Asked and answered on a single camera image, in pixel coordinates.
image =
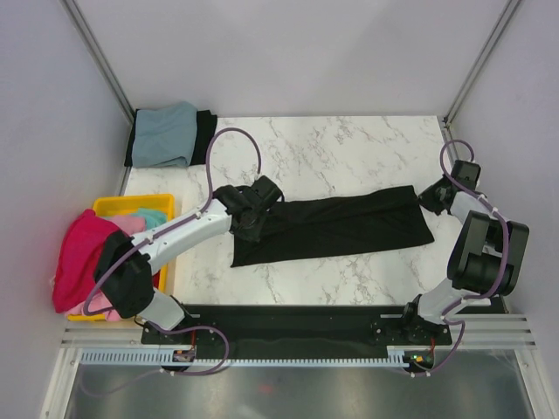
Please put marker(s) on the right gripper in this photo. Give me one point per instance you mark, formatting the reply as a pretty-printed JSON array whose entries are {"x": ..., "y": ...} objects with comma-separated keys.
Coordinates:
[{"x": 425, "y": 198}]

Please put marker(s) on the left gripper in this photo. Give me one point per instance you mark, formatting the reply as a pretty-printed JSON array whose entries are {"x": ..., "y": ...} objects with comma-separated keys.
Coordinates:
[{"x": 252, "y": 236}]

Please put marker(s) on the black t-shirt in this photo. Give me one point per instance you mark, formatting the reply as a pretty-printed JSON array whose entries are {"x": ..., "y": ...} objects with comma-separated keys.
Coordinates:
[
  {"x": 384, "y": 220},
  {"x": 206, "y": 129}
]

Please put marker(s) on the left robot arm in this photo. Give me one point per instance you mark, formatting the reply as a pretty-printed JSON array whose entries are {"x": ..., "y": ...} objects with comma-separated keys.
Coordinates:
[{"x": 127, "y": 263}]

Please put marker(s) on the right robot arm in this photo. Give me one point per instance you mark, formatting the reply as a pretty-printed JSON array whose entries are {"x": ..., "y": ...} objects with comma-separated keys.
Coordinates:
[{"x": 485, "y": 261}]

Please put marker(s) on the folded black t-shirt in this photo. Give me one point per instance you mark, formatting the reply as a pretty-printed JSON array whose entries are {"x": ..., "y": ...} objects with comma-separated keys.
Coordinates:
[{"x": 206, "y": 129}]

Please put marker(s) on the teal t-shirt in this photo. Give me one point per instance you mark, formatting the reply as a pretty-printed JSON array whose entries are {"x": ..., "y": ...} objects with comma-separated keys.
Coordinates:
[{"x": 152, "y": 217}]

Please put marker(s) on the folded light blue t-shirt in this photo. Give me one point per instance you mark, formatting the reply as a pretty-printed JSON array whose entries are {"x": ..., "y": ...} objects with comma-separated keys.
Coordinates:
[{"x": 164, "y": 137}]

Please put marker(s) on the yellow plastic bin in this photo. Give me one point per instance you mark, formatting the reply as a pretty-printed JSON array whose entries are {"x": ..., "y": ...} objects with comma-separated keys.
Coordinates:
[{"x": 126, "y": 205}]

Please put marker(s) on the magenta t-shirt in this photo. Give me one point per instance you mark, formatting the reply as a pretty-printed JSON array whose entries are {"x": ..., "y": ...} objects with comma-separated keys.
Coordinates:
[{"x": 78, "y": 257}]

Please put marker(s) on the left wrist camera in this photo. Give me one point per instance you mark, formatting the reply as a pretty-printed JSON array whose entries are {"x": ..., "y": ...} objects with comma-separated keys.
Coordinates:
[{"x": 266, "y": 190}]

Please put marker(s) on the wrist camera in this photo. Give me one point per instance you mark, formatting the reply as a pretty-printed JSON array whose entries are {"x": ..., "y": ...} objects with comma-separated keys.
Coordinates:
[
  {"x": 266, "y": 190},
  {"x": 466, "y": 173}
]

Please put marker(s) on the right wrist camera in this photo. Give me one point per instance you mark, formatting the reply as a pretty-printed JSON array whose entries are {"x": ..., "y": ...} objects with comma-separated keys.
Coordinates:
[{"x": 466, "y": 173}]

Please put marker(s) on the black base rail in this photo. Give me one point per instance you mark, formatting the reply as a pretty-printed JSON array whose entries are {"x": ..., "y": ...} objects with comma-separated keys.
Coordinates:
[{"x": 298, "y": 330}]

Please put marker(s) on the white cable duct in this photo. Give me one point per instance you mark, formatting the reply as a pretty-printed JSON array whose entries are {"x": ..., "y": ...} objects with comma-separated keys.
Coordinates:
[{"x": 168, "y": 356}]

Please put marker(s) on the left aluminium frame post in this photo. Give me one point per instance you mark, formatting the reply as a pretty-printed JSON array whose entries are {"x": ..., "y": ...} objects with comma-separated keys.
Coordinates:
[{"x": 78, "y": 19}]

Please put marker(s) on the aluminium frame post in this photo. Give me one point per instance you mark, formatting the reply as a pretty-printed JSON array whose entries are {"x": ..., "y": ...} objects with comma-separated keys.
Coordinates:
[
  {"x": 78, "y": 19},
  {"x": 493, "y": 39}
]

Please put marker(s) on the right aluminium frame post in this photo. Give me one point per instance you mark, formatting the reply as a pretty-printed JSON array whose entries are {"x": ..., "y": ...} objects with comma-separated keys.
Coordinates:
[{"x": 493, "y": 39}]

